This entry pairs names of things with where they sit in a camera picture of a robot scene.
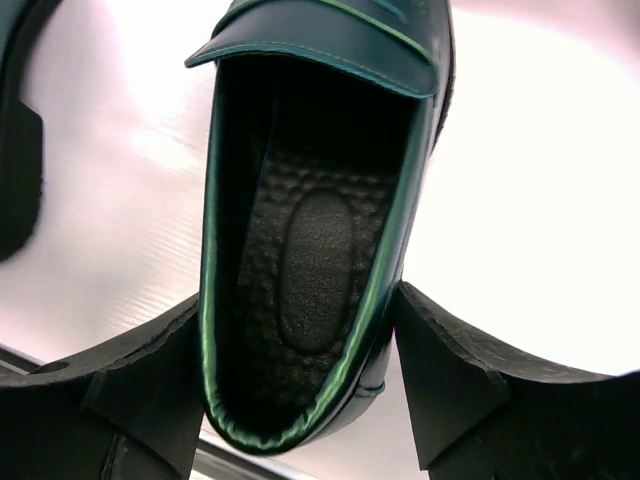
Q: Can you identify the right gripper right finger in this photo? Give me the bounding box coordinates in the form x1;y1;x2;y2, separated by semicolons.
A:
394;282;639;480

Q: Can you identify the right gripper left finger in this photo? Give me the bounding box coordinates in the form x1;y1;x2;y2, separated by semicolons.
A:
1;296;203;480

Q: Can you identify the green loafer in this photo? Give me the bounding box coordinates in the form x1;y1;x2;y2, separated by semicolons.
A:
187;1;455;456
1;0;59;261

